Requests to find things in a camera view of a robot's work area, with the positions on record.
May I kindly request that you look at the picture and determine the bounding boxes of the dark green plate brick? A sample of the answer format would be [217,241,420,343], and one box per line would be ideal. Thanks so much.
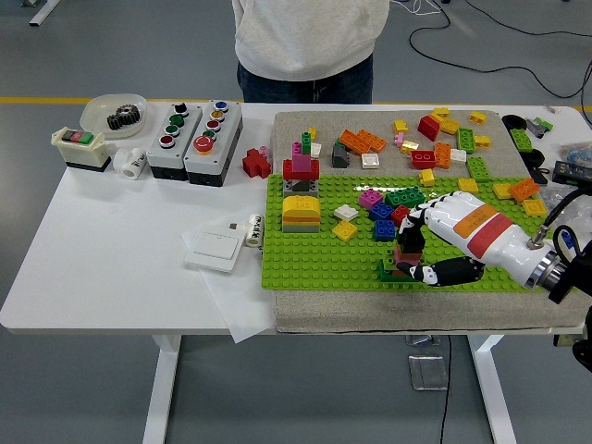
[376,258,420,283]

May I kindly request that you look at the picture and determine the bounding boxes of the white paper sheet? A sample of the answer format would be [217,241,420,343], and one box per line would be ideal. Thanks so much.
[180,221,278,344]

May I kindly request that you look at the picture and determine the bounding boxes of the white wall switch plate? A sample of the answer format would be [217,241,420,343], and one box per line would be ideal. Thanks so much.
[184,229,245,274]

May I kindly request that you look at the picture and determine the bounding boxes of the metal floor socket plate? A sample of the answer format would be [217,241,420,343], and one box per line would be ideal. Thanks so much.
[408,354,449,392]

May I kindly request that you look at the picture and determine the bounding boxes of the grey and green clip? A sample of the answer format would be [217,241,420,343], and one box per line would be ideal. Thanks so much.
[526,117,555,139]

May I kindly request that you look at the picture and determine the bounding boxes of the black strap piece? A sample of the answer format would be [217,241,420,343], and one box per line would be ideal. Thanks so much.
[520,148,549,186]

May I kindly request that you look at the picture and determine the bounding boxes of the brown-orange square brick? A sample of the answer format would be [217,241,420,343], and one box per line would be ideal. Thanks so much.
[392,243,420,265]

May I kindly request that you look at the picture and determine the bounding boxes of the person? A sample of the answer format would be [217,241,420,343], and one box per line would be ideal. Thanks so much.
[230,0,390,105]

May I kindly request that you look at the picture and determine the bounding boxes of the red cross-shaped brick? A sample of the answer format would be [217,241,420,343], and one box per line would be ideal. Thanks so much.
[241,147,274,179]

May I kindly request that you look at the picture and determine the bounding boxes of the orange long brick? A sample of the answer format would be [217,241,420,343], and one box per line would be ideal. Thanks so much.
[339,129,371,155]
[433,141,453,170]
[355,129,388,153]
[509,177,541,203]

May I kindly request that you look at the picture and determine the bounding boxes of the red two-stud brick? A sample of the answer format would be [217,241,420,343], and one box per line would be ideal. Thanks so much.
[410,149,438,170]

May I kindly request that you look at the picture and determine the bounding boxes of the white table foot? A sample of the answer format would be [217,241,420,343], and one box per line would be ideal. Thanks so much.
[20,0,61,27]

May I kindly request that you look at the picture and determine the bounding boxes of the lime green long brick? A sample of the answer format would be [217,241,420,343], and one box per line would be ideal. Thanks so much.
[509,128,535,152]
[456,127,477,154]
[465,155,492,182]

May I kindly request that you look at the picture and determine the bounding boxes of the white floor cable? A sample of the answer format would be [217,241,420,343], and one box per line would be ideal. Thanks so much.
[388,0,446,17]

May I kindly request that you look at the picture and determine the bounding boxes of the black electronic device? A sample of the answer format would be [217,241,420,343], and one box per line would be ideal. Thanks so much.
[552,160,592,189]

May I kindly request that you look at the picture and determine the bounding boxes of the grey-brown mat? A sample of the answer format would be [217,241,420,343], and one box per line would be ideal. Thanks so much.
[272,109,592,335]

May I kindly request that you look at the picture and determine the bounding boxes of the white table leg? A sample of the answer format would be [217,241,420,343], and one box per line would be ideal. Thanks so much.
[142,333,182,444]
[466,333,517,444]

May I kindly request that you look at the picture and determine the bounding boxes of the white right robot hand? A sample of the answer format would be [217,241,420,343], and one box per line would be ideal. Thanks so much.
[396,191,557,289]

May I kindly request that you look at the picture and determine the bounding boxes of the cream red-green switch box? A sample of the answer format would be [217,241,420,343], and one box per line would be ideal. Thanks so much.
[50,127,117,174]

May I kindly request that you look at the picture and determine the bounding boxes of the magenta square brick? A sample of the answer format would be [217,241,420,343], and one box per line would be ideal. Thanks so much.
[358,188,385,209]

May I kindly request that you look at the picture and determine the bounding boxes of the yellow domed brick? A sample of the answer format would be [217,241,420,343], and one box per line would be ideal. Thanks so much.
[281,194,322,215]

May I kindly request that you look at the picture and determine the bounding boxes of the black metal gear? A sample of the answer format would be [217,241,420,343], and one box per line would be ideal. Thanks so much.
[106,104,142,131]

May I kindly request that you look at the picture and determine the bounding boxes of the black floor cable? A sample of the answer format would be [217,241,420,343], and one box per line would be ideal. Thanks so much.
[408,0,592,99]
[463,0,592,38]

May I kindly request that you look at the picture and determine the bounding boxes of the thin black hanging cable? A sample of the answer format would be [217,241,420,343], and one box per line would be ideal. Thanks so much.
[438,333,452,444]

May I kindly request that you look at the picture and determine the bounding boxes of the red square brick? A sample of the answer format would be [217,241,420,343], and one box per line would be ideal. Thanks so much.
[390,203,413,228]

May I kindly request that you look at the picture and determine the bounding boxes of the orange plate brick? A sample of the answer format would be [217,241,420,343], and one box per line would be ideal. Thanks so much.
[281,210,322,223]

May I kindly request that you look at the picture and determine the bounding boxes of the grey emergency-stop control box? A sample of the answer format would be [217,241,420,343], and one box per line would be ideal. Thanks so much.
[183,99,244,189]

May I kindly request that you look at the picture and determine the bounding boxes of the bag of blue parts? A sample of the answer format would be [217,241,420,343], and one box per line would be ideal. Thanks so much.
[559,142,592,163]

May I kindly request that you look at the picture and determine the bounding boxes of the white pipe tee fitting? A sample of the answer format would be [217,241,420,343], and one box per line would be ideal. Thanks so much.
[113,146,148,180]

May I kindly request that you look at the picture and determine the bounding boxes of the dark grey slope brick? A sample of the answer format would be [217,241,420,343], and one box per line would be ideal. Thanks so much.
[330,142,352,169]

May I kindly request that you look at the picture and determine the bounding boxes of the yellow square tile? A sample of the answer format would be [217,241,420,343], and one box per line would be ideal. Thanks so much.
[522,197,549,217]

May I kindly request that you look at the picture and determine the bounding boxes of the wide red brick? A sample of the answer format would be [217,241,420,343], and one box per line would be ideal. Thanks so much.
[281,158,321,180]

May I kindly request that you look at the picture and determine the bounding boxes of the white printed cylinder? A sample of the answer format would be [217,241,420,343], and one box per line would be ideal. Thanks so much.
[243,213,265,249]

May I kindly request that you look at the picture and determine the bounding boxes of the grey four-button control box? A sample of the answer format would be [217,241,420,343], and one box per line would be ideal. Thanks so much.
[146,102,204,181]

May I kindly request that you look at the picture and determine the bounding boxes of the clear plastic bag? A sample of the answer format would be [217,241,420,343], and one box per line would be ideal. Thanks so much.
[540,184,592,223]

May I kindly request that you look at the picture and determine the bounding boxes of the grey arch brick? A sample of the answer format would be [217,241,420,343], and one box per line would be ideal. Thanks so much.
[282,178,320,194]

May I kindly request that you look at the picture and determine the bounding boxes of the green studded baseplate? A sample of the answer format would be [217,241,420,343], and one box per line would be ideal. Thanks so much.
[260,173,563,293]

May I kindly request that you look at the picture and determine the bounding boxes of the translucent white bowl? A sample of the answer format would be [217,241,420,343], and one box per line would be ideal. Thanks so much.
[80,92,149,140]

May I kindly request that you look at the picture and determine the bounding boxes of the yellow flat square brick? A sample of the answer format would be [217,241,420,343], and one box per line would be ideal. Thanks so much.
[332,219,358,242]

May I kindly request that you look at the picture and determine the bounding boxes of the light grey brick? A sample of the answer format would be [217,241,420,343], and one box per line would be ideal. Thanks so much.
[281,220,322,234]

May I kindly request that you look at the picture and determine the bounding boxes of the blue square brick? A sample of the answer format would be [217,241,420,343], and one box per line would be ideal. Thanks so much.
[368,201,395,222]
[373,218,397,242]

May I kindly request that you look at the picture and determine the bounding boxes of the dark green long brick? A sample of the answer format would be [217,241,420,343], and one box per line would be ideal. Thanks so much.
[384,185,426,208]

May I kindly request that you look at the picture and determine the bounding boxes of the black toy brick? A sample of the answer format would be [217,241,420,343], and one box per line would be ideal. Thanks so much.
[398,226,426,256]

